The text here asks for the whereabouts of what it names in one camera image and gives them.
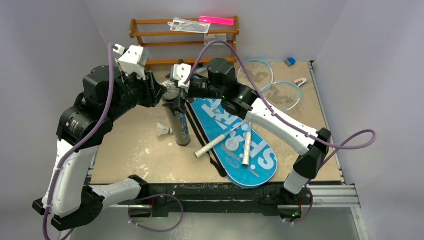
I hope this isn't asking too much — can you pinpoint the small white box on shelf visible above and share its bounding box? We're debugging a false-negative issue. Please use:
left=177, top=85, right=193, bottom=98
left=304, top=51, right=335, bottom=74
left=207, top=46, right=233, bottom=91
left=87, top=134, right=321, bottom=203
left=203, top=33, right=227, bottom=46

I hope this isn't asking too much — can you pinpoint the black shuttlecock tube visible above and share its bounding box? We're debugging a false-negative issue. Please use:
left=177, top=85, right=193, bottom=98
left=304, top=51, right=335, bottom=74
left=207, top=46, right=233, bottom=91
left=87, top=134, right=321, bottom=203
left=163, top=106, right=191, bottom=147

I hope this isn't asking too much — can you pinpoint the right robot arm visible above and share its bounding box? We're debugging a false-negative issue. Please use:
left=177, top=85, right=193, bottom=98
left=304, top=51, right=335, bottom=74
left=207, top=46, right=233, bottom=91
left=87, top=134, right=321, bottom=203
left=162, top=58, right=331, bottom=204

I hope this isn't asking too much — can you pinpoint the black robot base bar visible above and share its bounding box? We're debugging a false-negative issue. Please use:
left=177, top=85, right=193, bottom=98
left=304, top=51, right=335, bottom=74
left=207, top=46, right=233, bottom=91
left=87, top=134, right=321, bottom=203
left=128, top=182, right=313, bottom=219

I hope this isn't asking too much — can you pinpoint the clear packaged item on shelf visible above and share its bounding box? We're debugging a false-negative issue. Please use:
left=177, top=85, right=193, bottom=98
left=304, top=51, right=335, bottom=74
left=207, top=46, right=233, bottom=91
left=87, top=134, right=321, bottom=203
left=167, top=18, right=211, bottom=35

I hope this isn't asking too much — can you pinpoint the white shuttlecock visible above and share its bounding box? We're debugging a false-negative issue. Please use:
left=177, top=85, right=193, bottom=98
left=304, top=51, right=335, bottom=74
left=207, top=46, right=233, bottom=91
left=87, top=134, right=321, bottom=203
left=156, top=122, right=174, bottom=137
left=162, top=80, right=181, bottom=100

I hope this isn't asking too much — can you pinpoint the blue racket bag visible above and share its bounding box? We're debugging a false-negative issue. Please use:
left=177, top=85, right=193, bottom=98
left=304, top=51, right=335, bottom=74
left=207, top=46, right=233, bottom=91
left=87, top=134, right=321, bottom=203
left=186, top=98, right=278, bottom=189

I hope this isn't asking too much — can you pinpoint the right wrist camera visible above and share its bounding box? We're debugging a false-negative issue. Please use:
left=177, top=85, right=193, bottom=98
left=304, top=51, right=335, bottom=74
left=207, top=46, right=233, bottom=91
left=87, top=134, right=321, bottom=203
left=170, top=63, right=192, bottom=92

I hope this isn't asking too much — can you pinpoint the pink fluorescent ruler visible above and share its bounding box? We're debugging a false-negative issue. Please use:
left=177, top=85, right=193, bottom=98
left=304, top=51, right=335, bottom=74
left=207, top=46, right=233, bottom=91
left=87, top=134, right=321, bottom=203
left=199, top=16, right=235, bottom=26

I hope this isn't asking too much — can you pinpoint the far blue badminton racket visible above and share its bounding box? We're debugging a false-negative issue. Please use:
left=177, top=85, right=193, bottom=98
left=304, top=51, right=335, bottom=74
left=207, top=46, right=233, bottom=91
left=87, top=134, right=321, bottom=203
left=237, top=59, right=275, bottom=168

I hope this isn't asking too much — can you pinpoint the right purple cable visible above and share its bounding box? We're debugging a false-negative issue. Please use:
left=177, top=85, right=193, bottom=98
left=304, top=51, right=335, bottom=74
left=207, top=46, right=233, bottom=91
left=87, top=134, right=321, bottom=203
left=183, top=40, right=378, bottom=226

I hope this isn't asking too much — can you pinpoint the wooden three-tier shelf rack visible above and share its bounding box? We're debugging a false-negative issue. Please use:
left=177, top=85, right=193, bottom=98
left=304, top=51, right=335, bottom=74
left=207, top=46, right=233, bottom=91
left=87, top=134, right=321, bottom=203
left=128, top=15, right=241, bottom=67

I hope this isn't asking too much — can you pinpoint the pink and white clip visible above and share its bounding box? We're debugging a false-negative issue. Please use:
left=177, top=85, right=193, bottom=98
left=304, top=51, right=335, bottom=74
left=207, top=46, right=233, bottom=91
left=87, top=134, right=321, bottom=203
left=293, top=78, right=308, bottom=88

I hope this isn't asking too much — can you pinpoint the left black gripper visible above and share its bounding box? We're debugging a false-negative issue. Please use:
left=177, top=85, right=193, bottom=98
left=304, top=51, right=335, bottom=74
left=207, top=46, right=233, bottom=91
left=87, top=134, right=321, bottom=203
left=105, top=66, right=166, bottom=123

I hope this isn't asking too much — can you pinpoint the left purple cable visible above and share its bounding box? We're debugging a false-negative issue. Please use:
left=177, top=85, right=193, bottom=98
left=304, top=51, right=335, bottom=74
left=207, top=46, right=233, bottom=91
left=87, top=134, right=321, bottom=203
left=42, top=43, right=185, bottom=240

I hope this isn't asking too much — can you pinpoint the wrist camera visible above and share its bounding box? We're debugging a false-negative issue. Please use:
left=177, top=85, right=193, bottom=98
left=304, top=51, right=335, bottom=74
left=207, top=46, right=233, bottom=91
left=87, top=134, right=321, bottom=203
left=113, top=44, right=149, bottom=80
left=170, top=63, right=192, bottom=92

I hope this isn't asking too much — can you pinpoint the blue and grey eraser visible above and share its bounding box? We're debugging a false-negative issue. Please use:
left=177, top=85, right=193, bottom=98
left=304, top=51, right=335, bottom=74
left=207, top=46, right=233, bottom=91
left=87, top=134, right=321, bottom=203
left=284, top=57, right=296, bottom=67

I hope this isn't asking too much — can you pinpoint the purple cable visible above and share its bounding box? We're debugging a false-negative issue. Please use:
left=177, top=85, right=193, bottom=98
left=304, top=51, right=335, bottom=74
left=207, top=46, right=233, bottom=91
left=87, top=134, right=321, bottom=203
left=183, top=40, right=378, bottom=226
left=42, top=43, right=185, bottom=240

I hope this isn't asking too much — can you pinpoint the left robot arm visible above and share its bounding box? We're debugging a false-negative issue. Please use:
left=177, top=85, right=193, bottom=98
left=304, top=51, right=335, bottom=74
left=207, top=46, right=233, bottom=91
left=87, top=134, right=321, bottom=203
left=32, top=65, right=166, bottom=231

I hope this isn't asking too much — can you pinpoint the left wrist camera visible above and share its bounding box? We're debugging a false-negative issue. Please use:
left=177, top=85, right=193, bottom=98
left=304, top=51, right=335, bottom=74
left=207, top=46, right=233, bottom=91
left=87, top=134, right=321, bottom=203
left=113, top=44, right=149, bottom=80

